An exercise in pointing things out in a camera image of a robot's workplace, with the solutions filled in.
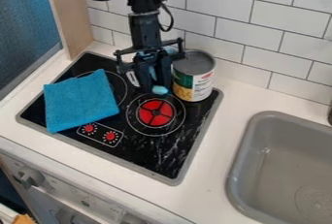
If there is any toy sink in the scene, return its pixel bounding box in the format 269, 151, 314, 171
224, 111, 332, 224

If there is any blue cloth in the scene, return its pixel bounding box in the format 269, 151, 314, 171
43, 68, 121, 135

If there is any can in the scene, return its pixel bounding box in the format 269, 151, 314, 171
171, 49, 217, 103

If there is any toy stove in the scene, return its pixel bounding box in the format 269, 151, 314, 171
16, 50, 225, 187

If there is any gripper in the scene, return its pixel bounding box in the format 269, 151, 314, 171
113, 11, 187, 90

